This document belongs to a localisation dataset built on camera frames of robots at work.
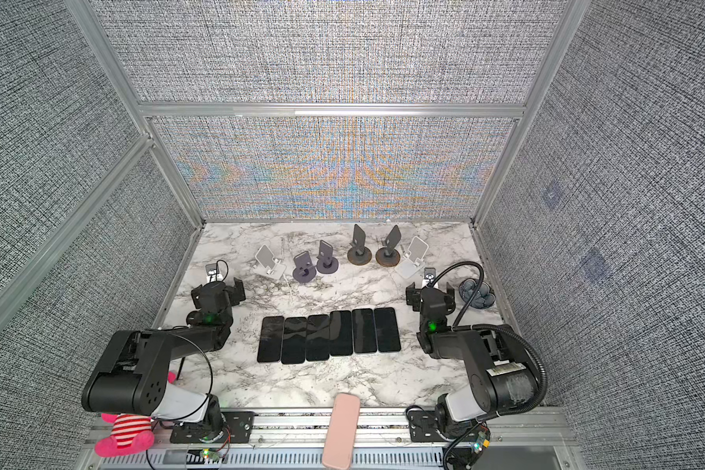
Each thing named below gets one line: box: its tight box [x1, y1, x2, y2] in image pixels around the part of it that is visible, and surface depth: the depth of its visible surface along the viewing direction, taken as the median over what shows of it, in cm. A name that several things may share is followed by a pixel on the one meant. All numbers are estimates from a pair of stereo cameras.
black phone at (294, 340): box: [281, 316, 307, 365], surface depth 90 cm
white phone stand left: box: [252, 243, 287, 281], surface depth 103 cm
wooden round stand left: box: [346, 224, 373, 266], surface depth 108 cm
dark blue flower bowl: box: [458, 278, 497, 310], surface depth 97 cm
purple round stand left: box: [292, 250, 317, 283], surface depth 102 cm
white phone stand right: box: [394, 235, 429, 280], surface depth 105 cm
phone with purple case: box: [256, 315, 284, 363], surface depth 90 cm
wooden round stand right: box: [375, 224, 402, 268], surface depth 108 cm
